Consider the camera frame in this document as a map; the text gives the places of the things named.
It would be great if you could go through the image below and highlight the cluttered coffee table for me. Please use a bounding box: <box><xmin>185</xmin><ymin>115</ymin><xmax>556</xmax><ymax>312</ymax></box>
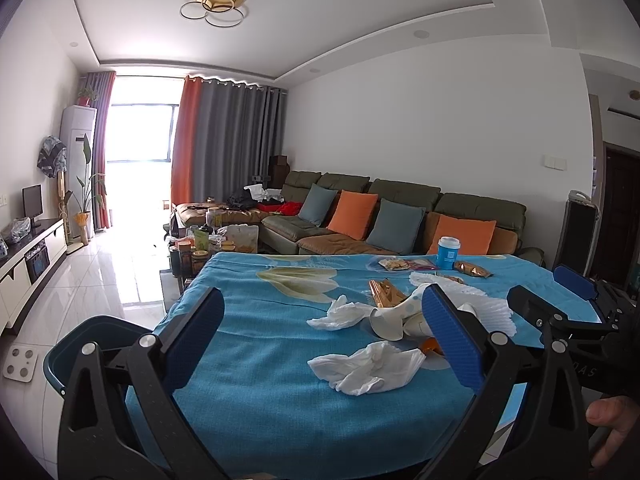
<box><xmin>164</xmin><ymin>202</ymin><xmax>265</xmax><ymax>290</ymax></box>

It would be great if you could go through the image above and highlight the green sectional sofa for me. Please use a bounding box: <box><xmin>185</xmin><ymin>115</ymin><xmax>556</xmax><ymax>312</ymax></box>
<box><xmin>167</xmin><ymin>171</ymin><xmax>544</xmax><ymax>266</ymax></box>

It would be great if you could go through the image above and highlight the blue white coffee cup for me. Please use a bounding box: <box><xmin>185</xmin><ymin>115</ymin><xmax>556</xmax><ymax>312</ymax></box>
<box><xmin>436</xmin><ymin>236</ymin><xmax>461</xmax><ymax>270</ymax></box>

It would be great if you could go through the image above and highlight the orange wrapper piece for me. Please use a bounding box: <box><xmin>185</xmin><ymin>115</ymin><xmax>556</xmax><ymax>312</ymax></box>
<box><xmin>420</xmin><ymin>337</ymin><xmax>444</xmax><ymax>356</ymax></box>

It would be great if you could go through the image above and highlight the white black tv cabinet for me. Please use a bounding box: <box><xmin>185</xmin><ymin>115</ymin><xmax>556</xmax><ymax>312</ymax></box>
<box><xmin>0</xmin><ymin>219</ymin><xmax>67</xmax><ymax>335</ymax></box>

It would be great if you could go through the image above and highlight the gold torn snack wrapper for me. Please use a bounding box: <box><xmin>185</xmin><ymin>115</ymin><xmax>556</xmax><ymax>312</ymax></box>
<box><xmin>369</xmin><ymin>280</ymin><xmax>407</xmax><ymax>308</ymax></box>

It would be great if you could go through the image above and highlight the teal cushion far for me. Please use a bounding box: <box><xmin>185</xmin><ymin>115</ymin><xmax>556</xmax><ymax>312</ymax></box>
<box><xmin>298</xmin><ymin>184</ymin><xmax>337</xmax><ymax>226</ymax></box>

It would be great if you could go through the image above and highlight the teal cushion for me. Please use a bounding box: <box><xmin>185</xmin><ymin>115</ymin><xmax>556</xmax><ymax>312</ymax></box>
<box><xmin>298</xmin><ymin>184</ymin><xmax>337</xmax><ymax>226</ymax></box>
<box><xmin>366</xmin><ymin>198</ymin><xmax>425</xmax><ymax>255</ymax></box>

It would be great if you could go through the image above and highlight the small black monitor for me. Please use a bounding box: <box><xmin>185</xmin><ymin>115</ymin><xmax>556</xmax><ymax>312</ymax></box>
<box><xmin>22</xmin><ymin>184</ymin><xmax>43</xmax><ymax>229</ymax></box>

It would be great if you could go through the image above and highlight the red cookie packet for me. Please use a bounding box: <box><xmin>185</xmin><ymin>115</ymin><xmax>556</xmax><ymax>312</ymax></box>
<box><xmin>407</xmin><ymin>258</ymin><xmax>437</xmax><ymax>271</ymax></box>

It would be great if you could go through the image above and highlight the tall green potted plant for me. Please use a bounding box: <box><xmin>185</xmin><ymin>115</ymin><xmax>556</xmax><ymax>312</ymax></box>
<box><xmin>65</xmin><ymin>130</ymin><xmax>96</xmax><ymax>246</ymax></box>

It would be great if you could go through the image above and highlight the orange cushion far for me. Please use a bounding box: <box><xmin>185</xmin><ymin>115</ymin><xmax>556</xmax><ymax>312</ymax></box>
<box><xmin>328</xmin><ymin>191</ymin><xmax>378</xmax><ymax>240</ymax></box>

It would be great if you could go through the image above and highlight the white standing air conditioner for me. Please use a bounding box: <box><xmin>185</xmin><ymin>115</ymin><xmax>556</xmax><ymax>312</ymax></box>
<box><xmin>60</xmin><ymin>105</ymin><xmax>96</xmax><ymax>242</ymax></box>

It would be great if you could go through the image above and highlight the white tissue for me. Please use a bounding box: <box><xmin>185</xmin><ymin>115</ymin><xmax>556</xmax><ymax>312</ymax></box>
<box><xmin>307</xmin><ymin>295</ymin><xmax>376</xmax><ymax>332</ymax></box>
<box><xmin>307</xmin><ymin>341</ymin><xmax>425</xmax><ymax>396</ymax></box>

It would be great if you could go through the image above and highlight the white wall switch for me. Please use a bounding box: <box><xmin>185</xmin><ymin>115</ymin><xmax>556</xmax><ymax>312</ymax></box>
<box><xmin>542</xmin><ymin>155</ymin><xmax>567</xmax><ymax>171</ymax></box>

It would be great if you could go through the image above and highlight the covered standing fan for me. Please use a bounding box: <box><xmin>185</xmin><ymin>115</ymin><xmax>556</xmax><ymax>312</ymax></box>
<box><xmin>37</xmin><ymin>136</ymin><xmax>67</xmax><ymax>218</ymax></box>

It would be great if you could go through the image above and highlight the black appliance by door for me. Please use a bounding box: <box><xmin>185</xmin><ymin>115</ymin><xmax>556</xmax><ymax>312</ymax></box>
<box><xmin>552</xmin><ymin>190</ymin><xmax>601</xmax><ymax>276</ymax></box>

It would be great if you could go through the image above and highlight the gold foil snack packet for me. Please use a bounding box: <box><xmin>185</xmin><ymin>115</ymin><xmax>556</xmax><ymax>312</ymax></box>
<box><xmin>454</xmin><ymin>261</ymin><xmax>492</xmax><ymax>278</ymax></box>

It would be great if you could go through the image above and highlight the dark red curtain left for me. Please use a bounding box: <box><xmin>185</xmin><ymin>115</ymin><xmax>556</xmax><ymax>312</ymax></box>
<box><xmin>80</xmin><ymin>70</ymin><xmax>116</xmax><ymax>232</ymax></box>

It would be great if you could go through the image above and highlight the white paper cup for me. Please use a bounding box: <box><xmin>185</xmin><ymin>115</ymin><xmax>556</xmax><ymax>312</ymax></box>
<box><xmin>369</xmin><ymin>284</ymin><xmax>433</xmax><ymax>341</ymax></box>

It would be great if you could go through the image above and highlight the white bathroom scale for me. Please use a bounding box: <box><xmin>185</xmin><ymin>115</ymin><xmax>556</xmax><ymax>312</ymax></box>
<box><xmin>2</xmin><ymin>344</ymin><xmax>38</xmax><ymax>384</ymax></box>

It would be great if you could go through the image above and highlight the blue floral tablecloth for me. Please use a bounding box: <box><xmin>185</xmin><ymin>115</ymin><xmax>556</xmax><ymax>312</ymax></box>
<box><xmin>124</xmin><ymin>251</ymin><xmax>609</xmax><ymax>478</ymax></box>

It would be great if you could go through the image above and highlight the person's right hand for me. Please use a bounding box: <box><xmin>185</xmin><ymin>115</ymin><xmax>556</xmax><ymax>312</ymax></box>
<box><xmin>586</xmin><ymin>396</ymin><xmax>639</xmax><ymax>469</ymax></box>

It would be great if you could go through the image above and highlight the teal cushion near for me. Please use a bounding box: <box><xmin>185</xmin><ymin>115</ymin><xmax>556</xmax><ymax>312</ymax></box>
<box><xmin>366</xmin><ymin>198</ymin><xmax>425</xmax><ymax>255</ymax></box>

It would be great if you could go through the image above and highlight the white tissue back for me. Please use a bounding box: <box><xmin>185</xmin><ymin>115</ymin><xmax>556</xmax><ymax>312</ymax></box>
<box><xmin>307</xmin><ymin>295</ymin><xmax>376</xmax><ymax>332</ymax></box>

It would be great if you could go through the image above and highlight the white tissue front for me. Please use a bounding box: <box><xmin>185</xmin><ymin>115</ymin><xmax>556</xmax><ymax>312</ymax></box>
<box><xmin>307</xmin><ymin>341</ymin><xmax>425</xmax><ymax>396</ymax></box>

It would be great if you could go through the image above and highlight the clear cracker packet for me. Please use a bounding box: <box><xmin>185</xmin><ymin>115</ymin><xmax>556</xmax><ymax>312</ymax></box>
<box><xmin>378</xmin><ymin>258</ymin><xmax>411</xmax><ymax>272</ymax></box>

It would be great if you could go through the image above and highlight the grey orange curtain right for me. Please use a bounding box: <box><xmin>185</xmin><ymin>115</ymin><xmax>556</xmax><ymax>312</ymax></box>
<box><xmin>170</xmin><ymin>77</ymin><xmax>288</xmax><ymax>205</ymax></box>

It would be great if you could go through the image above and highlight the teal plastic trash bin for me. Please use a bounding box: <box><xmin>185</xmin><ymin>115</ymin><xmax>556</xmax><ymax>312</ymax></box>
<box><xmin>43</xmin><ymin>315</ymin><xmax>150</xmax><ymax>396</ymax></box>

